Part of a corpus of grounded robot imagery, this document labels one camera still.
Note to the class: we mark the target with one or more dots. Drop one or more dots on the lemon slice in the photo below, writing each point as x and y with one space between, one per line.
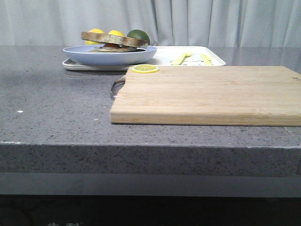
144 68

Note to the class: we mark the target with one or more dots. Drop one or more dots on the light blue round plate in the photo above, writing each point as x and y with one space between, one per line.
86 56

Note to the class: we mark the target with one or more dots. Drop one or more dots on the white rectangular tray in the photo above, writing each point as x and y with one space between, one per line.
163 57

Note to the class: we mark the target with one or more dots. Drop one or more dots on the bread slice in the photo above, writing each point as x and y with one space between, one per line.
121 49
115 39

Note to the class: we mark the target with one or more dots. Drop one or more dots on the left yellow lemon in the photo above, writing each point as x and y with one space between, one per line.
96 30

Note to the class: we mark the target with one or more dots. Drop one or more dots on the yellow plastic knife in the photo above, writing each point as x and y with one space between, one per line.
206 59

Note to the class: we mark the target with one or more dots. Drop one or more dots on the wooden cutting board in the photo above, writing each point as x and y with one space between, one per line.
210 95

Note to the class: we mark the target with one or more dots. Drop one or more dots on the right yellow lemon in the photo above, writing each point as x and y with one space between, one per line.
116 33

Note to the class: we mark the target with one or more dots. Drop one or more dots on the white curtain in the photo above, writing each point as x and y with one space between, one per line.
211 23

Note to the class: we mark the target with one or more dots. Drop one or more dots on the yellow plastic fork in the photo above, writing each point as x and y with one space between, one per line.
180 58

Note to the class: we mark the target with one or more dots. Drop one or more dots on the metal cutting board handle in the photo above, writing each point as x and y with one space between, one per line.
116 86

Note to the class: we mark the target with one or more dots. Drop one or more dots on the green lime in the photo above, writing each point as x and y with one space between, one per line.
139 34

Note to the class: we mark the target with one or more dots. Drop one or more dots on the fried egg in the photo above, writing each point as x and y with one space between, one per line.
111 46

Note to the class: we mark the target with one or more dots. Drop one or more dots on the yellow lemon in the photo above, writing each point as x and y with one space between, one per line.
116 33
96 30

